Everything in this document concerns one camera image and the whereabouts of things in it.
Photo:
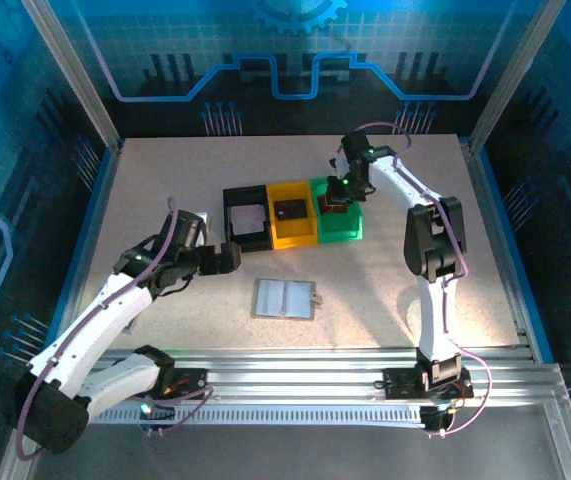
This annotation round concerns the red card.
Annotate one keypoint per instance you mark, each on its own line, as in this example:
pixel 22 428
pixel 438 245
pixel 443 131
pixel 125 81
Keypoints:
pixel 322 205

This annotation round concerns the grey card holder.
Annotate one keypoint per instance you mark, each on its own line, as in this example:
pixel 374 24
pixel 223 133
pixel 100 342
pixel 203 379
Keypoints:
pixel 297 300

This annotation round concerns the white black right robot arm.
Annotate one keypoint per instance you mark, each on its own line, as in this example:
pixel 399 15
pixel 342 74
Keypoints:
pixel 432 320

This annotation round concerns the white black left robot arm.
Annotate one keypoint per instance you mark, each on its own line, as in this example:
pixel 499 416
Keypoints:
pixel 105 320

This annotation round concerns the black card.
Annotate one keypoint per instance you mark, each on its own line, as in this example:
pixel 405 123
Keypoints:
pixel 291 210

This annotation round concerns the black plastic bin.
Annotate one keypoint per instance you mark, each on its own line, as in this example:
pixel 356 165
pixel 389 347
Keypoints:
pixel 245 242

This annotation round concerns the green plastic bin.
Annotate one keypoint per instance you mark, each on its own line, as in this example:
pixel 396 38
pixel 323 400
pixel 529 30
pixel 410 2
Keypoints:
pixel 340 227

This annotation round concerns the yellow plastic bin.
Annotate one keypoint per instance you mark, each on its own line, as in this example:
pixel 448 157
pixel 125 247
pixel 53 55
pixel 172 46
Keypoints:
pixel 292 235

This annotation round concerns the small controller board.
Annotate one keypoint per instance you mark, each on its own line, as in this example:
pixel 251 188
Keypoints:
pixel 150 412
pixel 437 419

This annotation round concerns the blue edged side rail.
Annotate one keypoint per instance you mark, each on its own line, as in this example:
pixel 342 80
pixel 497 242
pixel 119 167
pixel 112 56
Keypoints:
pixel 502 220
pixel 85 225

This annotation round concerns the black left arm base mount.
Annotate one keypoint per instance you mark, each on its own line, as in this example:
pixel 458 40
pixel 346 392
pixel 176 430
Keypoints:
pixel 190 385

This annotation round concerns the aluminium frame front rail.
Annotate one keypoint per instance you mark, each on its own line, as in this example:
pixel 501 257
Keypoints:
pixel 290 372

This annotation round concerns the aluminium frame post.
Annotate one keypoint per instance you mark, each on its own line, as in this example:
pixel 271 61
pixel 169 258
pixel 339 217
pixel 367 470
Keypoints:
pixel 72 75
pixel 515 75

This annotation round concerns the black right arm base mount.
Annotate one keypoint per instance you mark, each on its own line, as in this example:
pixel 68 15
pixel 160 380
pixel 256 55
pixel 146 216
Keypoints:
pixel 400 385

